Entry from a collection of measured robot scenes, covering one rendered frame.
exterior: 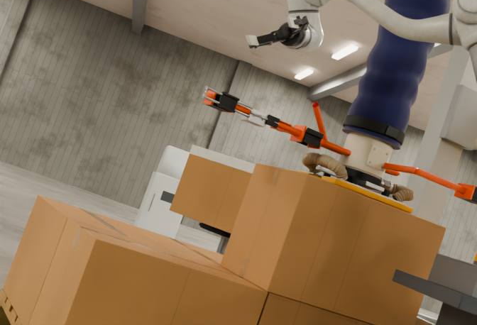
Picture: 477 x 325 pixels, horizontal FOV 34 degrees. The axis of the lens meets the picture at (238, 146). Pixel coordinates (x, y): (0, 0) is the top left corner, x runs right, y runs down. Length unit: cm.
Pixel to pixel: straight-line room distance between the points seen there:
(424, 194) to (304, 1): 192
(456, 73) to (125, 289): 257
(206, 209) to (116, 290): 208
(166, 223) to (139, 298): 818
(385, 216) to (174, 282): 77
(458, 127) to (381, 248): 167
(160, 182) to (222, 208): 622
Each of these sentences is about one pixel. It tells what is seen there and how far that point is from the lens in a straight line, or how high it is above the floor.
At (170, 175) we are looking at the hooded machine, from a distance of 1058.
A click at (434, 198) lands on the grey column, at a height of 116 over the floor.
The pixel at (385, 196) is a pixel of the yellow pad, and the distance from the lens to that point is 279.
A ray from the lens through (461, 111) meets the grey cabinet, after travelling 428.
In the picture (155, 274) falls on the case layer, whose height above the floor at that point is 49.
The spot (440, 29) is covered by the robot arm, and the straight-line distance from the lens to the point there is 248.
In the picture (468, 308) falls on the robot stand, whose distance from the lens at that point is 209.
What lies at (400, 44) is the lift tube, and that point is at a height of 150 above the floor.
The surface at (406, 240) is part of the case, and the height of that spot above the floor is 85.
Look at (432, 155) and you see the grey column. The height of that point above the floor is 137.
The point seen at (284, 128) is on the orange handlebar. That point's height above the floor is 107.
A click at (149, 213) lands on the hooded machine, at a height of 30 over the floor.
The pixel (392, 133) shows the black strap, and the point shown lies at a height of 119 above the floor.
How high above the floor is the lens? 76
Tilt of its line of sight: 4 degrees up
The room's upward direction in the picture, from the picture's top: 20 degrees clockwise
